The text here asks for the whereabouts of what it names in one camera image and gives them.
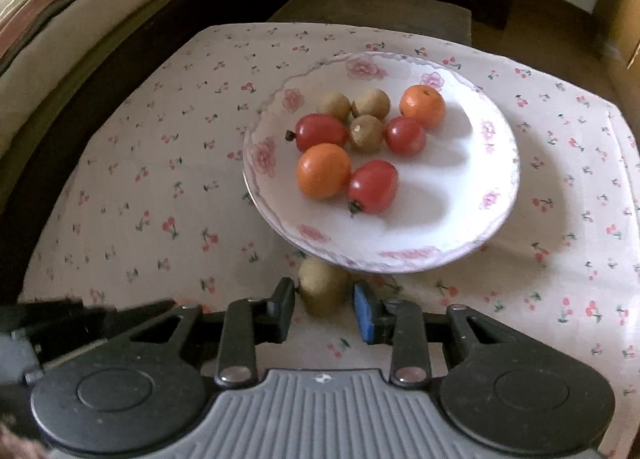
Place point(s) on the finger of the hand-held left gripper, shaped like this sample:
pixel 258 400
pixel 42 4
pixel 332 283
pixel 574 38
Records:
pixel 100 324

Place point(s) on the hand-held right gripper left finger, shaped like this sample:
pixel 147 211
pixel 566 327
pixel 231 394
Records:
pixel 282 311

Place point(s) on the dark wooden sofa frame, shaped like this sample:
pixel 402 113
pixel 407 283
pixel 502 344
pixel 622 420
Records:
pixel 75 109

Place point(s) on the cherry print tablecloth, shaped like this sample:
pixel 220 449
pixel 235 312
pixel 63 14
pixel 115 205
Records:
pixel 165 179

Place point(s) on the orange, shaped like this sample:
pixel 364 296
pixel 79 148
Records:
pixel 422 105
pixel 324 171

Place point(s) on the beige sofa cushion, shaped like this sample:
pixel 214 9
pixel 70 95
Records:
pixel 100 9

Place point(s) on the white floral plate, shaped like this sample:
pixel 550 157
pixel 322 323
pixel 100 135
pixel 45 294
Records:
pixel 440 199

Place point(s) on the brown fuzzy cloth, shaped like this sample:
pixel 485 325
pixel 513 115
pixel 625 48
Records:
pixel 17 444

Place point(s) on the brown longan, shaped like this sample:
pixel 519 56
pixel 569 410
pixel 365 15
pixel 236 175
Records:
pixel 370 103
pixel 334 105
pixel 322 291
pixel 366 134

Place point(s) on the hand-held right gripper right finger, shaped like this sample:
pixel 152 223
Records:
pixel 364 314

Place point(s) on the red tomato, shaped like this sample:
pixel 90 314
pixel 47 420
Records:
pixel 405 135
pixel 373 186
pixel 320 131

